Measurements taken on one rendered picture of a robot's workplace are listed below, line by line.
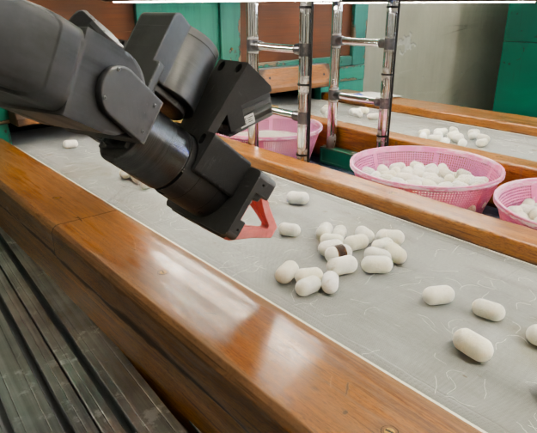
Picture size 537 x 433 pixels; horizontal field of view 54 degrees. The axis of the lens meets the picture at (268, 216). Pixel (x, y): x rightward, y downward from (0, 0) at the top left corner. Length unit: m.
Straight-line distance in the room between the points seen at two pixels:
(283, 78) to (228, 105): 1.18
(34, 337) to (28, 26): 0.43
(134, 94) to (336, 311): 0.30
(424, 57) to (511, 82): 0.53
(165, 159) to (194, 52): 0.09
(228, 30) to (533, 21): 2.29
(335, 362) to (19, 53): 0.31
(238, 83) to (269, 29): 1.21
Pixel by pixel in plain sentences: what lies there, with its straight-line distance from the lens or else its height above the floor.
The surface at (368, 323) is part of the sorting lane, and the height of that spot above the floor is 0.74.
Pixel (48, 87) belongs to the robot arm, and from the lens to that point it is 0.34.
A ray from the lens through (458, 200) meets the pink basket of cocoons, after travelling 0.90.
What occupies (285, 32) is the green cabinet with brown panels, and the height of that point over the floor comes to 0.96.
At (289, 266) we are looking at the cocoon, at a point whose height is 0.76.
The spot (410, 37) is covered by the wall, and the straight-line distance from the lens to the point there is 3.38.
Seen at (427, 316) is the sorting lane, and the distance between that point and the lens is 0.57.
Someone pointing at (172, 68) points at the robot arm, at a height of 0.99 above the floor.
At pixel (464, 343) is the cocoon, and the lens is 0.51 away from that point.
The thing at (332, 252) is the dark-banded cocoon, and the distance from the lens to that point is 0.64.
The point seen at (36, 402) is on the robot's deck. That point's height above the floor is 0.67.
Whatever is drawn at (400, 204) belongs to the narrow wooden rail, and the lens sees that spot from 0.80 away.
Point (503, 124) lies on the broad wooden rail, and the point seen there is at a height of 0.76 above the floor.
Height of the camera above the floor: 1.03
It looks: 22 degrees down
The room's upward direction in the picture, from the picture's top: straight up
